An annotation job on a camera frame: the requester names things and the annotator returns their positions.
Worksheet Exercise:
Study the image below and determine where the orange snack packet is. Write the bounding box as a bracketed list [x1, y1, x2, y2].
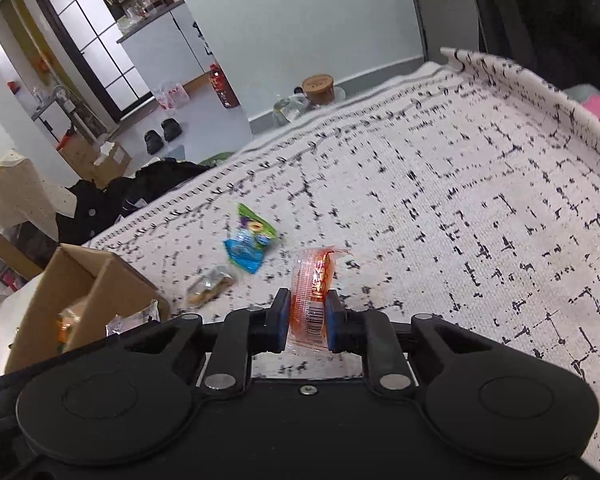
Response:
[289, 246, 348, 351]

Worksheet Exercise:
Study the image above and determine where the clear white cracker pack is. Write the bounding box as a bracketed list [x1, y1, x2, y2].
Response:
[106, 300, 160, 337]

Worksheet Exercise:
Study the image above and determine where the blue candy packet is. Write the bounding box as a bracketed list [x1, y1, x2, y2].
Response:
[224, 229, 272, 274]

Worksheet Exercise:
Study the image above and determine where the green purple candy packet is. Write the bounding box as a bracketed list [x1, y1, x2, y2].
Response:
[237, 204, 277, 247]

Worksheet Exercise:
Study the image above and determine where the orange breadstick packet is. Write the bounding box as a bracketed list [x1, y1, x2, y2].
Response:
[56, 300, 86, 344]

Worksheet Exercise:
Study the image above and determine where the black clothes pile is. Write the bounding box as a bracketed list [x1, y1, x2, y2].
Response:
[56, 158, 210, 245]

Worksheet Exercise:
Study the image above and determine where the left black slipper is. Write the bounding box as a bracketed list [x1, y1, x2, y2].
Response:
[144, 130, 164, 155]

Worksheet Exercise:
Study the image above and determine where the black slipper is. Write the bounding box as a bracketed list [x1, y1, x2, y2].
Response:
[161, 117, 183, 142]
[144, 130, 164, 155]

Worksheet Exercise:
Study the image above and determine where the right black slipper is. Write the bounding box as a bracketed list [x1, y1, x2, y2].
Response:
[161, 117, 183, 142]

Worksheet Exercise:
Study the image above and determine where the open cardboard floor box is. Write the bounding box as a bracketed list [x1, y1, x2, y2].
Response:
[92, 141, 131, 188]

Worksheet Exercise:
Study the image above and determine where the clear plastic floor bag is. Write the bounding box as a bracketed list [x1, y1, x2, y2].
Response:
[272, 93, 312, 127]

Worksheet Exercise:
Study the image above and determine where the pink white plastic bag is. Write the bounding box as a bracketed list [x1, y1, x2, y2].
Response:
[152, 82, 189, 112]

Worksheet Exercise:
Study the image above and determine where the wooden lid jar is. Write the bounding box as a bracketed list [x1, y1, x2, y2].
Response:
[301, 74, 335, 105]

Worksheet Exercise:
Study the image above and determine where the table with dotted cloth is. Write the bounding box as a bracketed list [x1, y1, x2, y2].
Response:
[0, 150, 76, 280]

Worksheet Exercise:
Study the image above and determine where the white kitchen cabinet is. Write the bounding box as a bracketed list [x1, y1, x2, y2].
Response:
[118, 2, 215, 92]

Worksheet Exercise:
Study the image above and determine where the pink grey plush toy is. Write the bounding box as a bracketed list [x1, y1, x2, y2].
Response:
[564, 84, 600, 120]

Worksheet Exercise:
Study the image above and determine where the dark framed glass door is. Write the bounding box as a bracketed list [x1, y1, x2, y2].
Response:
[35, 0, 149, 122]

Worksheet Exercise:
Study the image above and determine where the hanging dark coat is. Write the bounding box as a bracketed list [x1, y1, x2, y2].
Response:
[475, 0, 600, 90]

